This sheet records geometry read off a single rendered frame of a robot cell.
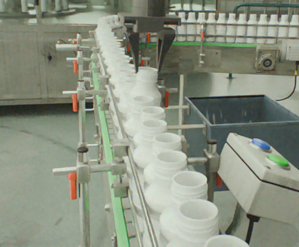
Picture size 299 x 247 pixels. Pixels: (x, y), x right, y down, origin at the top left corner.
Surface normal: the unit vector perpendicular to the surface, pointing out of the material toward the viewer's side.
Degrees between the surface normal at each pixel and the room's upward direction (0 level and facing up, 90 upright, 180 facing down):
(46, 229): 0
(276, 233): 0
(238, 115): 90
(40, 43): 90
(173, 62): 90
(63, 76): 90
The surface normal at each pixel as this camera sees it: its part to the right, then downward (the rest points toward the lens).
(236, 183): -0.91, -0.29
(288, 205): 0.22, 0.28
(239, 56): -0.09, 0.28
